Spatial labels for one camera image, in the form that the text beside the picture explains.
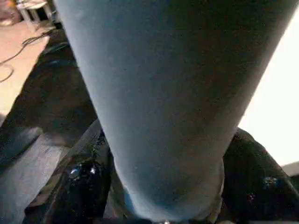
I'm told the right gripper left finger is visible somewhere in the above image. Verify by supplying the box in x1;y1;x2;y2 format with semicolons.
22;118;115;224

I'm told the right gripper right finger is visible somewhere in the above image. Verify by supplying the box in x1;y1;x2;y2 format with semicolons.
219;127;299;224

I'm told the white plastic table top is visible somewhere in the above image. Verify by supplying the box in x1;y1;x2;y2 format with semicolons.
237;18;299;167

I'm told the white plastic table leg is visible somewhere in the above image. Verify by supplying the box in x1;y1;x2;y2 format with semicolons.
52;0;298;222

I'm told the black mat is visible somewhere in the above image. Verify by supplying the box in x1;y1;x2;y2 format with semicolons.
0;28;299;224

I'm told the black floor cable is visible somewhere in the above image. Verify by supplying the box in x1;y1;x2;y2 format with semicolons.
0;27;57;83

